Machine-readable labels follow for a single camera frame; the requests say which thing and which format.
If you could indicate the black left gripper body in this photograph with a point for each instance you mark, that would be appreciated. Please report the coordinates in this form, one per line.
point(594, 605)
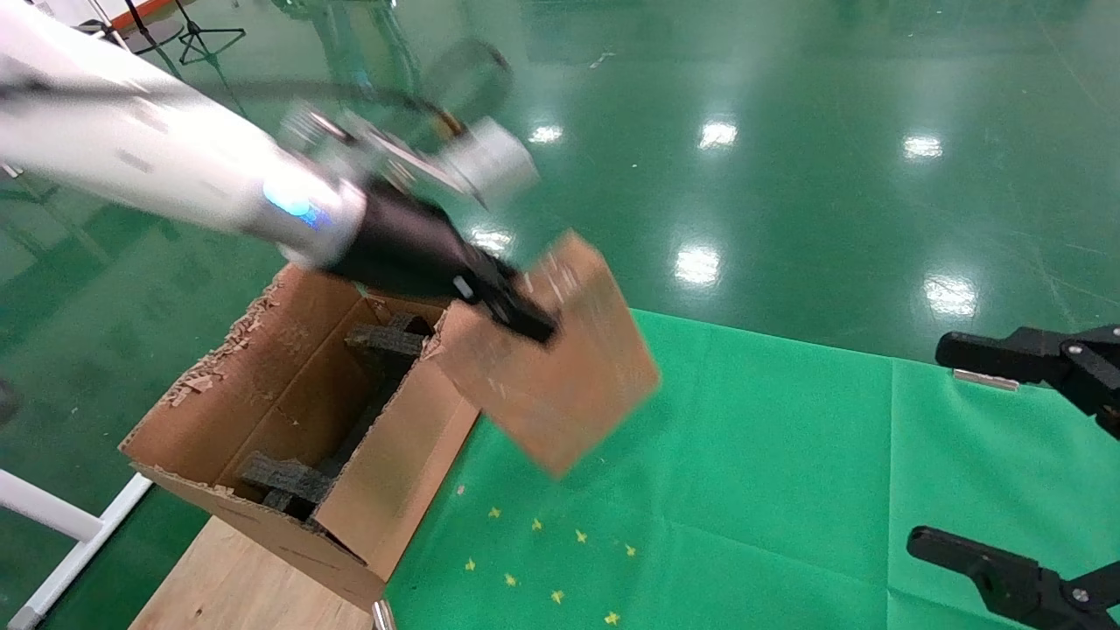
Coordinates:
point(402, 249)

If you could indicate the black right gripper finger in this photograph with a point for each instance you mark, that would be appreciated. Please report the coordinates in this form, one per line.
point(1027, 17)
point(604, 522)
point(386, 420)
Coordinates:
point(1076, 363)
point(1015, 586)

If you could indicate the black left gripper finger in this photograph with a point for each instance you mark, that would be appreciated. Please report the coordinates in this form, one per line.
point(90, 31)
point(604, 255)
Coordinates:
point(521, 311)

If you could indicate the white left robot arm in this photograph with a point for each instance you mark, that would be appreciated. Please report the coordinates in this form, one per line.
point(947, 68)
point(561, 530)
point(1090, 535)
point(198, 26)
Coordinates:
point(131, 149)

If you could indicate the large open torn carton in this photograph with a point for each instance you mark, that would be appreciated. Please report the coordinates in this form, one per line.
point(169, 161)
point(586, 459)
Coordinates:
point(385, 490)

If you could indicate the silver metal cloth clip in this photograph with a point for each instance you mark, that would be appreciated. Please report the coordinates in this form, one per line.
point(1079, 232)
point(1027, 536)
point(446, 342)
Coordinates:
point(984, 379)
point(382, 615)

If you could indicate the black foam block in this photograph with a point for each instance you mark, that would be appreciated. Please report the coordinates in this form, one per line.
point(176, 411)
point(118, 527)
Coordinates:
point(385, 341)
point(280, 477)

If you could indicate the green table cloth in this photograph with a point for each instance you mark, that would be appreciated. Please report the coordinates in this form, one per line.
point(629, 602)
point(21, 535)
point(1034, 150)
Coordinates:
point(770, 490)

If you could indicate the black tripod microphone stand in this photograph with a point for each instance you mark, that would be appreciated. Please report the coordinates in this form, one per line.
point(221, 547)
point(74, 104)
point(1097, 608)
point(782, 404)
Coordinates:
point(188, 22)

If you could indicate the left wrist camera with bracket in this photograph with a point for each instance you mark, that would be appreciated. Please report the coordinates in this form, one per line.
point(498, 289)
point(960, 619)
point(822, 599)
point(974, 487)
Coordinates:
point(494, 162)

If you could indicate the white metal table frame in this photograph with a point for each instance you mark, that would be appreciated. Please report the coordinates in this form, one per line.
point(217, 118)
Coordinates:
point(52, 512)

